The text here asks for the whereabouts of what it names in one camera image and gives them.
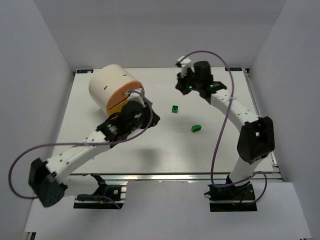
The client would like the yellow drawer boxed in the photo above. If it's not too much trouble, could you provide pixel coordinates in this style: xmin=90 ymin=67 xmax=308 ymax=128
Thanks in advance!
xmin=106 ymin=99 xmax=128 ymax=116

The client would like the orange top drawer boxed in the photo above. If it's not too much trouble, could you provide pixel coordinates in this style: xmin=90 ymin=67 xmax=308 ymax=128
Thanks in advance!
xmin=106 ymin=80 xmax=143 ymax=110

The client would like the green square lego brick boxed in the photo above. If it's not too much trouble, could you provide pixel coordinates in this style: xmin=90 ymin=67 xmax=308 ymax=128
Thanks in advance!
xmin=171 ymin=105 xmax=179 ymax=113

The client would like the cream round drawer cabinet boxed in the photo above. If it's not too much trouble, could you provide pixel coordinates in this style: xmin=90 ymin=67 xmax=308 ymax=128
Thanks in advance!
xmin=88 ymin=64 xmax=144 ymax=116

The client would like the green curved lego brick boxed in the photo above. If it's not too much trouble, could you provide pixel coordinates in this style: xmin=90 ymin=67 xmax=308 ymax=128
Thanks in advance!
xmin=191 ymin=124 xmax=202 ymax=133

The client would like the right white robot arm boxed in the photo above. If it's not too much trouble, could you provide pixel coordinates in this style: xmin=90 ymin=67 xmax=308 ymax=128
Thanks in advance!
xmin=175 ymin=56 xmax=275 ymax=187

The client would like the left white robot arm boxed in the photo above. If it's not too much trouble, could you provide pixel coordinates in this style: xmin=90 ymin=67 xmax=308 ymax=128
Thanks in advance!
xmin=28 ymin=99 xmax=160 ymax=208

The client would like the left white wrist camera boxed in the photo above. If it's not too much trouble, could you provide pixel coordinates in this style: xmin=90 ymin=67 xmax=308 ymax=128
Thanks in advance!
xmin=127 ymin=87 xmax=145 ymax=102

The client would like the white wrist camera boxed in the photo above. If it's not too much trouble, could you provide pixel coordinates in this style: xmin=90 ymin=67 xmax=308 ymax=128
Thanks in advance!
xmin=127 ymin=87 xmax=145 ymax=102
xmin=175 ymin=56 xmax=192 ymax=78

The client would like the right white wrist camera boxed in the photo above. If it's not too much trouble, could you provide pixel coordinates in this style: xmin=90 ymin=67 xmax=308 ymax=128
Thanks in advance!
xmin=175 ymin=56 xmax=192 ymax=78

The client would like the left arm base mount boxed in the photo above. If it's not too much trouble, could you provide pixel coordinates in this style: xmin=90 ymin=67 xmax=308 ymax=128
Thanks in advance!
xmin=73 ymin=173 xmax=125 ymax=210

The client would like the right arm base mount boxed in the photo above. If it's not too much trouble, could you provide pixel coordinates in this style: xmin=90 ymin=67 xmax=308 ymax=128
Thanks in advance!
xmin=204 ymin=181 xmax=258 ymax=213

